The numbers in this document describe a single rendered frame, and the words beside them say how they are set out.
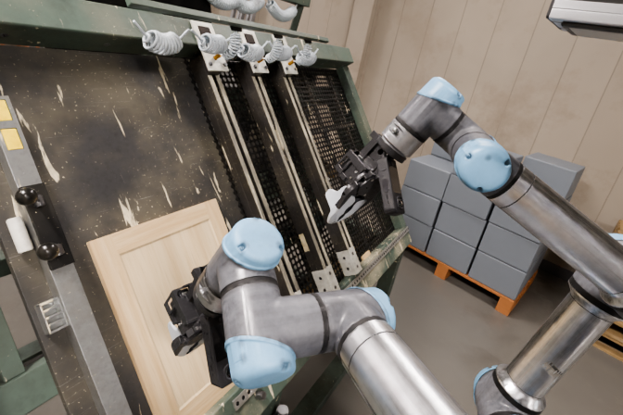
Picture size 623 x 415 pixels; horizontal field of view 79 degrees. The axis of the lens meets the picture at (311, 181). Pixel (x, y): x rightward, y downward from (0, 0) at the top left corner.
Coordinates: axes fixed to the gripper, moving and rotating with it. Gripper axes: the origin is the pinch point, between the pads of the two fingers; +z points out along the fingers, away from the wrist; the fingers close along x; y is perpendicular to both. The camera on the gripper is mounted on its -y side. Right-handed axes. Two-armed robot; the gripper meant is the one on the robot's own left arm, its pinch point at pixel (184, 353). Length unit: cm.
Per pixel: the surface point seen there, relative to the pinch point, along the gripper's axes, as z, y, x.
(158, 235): 25.8, 38.6, -17.7
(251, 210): 29, 41, -55
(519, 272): 76, -52, -308
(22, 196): 3.2, 42.4, 14.7
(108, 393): 34.5, 6.3, 5.0
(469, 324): 119, -61, -264
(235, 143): 15, 63, -53
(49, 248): 7.9, 32.2, 12.4
